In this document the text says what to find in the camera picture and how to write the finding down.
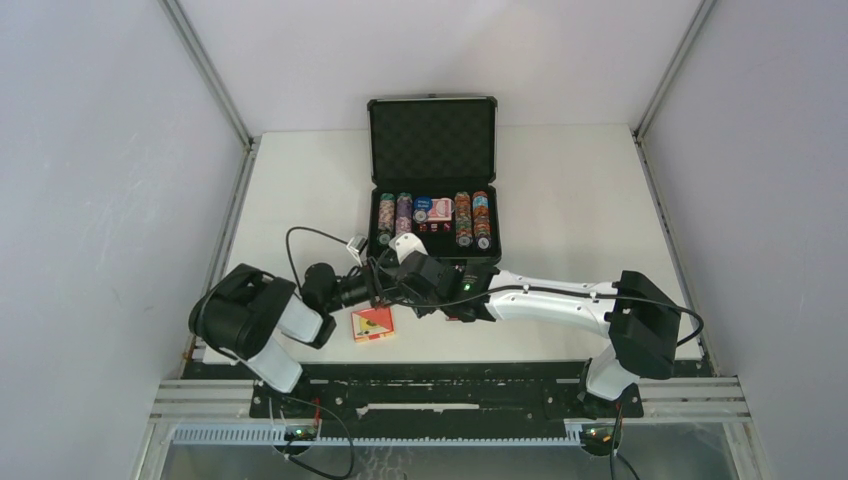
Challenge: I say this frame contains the white slotted cable duct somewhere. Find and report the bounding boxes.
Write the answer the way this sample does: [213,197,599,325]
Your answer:
[170,423,584,447]

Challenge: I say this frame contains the red card deck in case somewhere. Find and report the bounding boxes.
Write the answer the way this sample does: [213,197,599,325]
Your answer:
[427,198,454,223]

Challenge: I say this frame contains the far left chip row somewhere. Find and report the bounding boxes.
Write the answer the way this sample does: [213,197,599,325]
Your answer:
[377,193,396,245]

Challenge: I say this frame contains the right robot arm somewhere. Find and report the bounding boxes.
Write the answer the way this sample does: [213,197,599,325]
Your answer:
[392,252,682,416]

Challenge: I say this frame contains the black mounting base plate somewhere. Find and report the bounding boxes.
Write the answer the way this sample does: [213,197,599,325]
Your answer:
[248,360,713,440]

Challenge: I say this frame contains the red playing card box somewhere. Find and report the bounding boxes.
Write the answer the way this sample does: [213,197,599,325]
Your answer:
[351,307,395,343]

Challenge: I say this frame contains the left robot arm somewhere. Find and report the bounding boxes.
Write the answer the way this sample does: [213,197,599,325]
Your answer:
[188,263,380,417]

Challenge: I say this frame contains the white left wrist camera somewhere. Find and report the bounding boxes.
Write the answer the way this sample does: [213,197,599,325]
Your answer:
[346,234,368,262]

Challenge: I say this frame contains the red dice in case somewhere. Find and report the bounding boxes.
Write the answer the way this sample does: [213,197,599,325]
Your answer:
[417,222,452,234]

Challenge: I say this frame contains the right circuit board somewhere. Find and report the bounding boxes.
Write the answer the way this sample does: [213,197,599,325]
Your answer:
[580,426,617,445]

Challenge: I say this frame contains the inner right chip row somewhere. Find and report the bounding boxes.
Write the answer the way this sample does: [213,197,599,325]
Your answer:
[454,191,473,247]

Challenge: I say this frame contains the circuit board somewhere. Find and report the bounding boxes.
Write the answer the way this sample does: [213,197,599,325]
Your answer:
[284,427,317,443]
[580,426,617,445]

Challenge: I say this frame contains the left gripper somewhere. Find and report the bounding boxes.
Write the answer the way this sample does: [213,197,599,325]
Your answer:
[324,257,405,314]

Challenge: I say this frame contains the far right chip row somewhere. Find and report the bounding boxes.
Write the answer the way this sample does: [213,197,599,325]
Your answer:
[472,191,492,250]

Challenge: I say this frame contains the black poker case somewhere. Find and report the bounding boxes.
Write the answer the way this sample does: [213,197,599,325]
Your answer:
[367,96,502,264]

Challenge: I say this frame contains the left circuit board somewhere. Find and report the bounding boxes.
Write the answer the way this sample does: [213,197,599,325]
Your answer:
[284,427,317,443]

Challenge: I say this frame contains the purple chip row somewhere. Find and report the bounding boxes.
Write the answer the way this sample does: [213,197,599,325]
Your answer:
[394,192,413,235]

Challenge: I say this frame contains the blue small blind button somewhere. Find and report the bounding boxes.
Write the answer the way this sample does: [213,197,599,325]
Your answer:
[412,196,433,224]

